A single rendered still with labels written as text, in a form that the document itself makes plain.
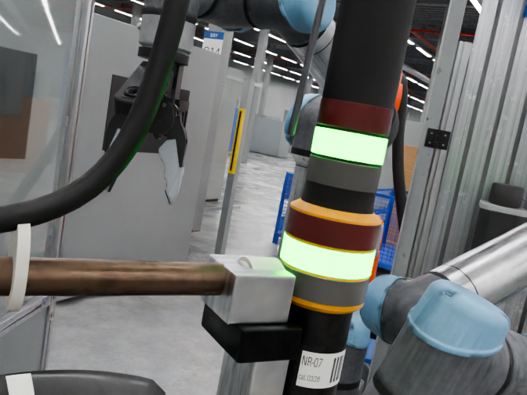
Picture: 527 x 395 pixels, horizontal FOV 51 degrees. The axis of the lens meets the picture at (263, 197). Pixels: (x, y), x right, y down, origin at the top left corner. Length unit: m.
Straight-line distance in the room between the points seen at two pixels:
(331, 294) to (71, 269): 0.11
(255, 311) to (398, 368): 0.28
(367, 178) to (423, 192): 1.84
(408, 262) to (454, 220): 0.94
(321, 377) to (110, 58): 4.00
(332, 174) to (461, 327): 0.27
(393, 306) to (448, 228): 0.61
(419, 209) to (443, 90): 0.43
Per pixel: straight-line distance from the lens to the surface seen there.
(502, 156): 1.23
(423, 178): 2.08
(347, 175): 0.25
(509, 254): 0.75
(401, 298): 0.66
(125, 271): 0.22
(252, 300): 0.24
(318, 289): 0.25
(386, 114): 0.25
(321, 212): 0.25
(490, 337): 0.50
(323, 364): 0.27
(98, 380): 0.47
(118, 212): 4.51
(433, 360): 0.50
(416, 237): 2.12
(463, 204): 1.23
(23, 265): 0.21
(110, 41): 4.21
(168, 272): 0.23
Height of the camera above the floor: 1.61
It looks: 8 degrees down
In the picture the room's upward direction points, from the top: 10 degrees clockwise
